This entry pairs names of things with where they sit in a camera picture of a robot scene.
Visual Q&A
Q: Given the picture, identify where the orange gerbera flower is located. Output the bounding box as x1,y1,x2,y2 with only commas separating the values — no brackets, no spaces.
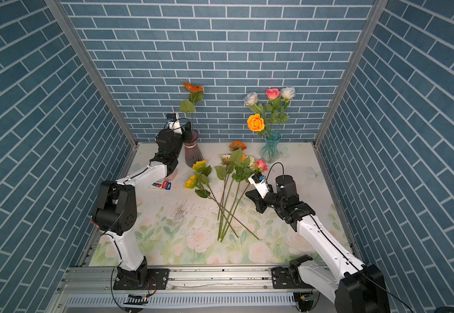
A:
229,141,247,152
180,82,204,128

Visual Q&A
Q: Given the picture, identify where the orange yellow rose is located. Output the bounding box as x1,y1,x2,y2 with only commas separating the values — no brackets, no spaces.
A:
247,113,266,137

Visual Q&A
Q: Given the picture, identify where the pink rose tall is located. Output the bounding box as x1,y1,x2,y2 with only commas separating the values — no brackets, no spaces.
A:
265,88,281,124

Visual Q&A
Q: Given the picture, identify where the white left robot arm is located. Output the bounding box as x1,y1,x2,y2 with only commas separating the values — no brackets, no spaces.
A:
92,123,193,290

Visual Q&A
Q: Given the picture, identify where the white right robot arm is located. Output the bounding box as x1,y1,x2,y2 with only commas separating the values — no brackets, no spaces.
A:
245,173,391,312

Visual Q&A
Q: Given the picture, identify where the purple glass vase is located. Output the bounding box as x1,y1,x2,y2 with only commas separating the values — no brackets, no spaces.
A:
184,130,204,168

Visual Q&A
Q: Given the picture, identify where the orange rose on table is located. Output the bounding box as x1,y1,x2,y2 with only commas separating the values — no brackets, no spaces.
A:
215,151,254,223

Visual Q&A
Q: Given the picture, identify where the yellow sunflower upper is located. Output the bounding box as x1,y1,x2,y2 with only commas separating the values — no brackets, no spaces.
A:
193,160,249,230

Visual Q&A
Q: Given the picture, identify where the yellow sunflower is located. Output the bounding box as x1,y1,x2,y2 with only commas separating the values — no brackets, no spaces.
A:
184,174,238,242
193,160,249,230

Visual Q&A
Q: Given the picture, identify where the blue glass vase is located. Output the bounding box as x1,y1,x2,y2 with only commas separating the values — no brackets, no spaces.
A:
260,130,282,164

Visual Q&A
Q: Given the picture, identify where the beige gerbera flower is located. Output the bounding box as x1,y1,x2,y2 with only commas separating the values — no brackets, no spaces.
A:
215,154,231,222

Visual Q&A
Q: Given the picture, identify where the yellow sunflower lower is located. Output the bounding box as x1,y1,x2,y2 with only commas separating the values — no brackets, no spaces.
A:
184,174,238,242

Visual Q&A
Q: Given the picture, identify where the floral table mat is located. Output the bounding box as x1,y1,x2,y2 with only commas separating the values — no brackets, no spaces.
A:
89,183,349,267

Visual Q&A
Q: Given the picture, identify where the glue stick package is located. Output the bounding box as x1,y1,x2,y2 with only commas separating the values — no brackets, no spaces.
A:
149,180,172,190

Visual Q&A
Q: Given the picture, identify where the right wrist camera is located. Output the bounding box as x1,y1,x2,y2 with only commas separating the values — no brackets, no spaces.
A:
248,172,269,199

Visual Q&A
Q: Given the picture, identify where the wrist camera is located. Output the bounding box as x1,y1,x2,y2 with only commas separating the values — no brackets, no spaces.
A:
165,113,183,135
248,172,269,199

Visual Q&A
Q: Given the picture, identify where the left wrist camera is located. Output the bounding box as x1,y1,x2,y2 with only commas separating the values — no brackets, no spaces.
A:
165,113,183,135

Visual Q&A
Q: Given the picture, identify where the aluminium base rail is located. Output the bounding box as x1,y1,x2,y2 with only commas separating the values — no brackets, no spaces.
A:
46,263,384,313

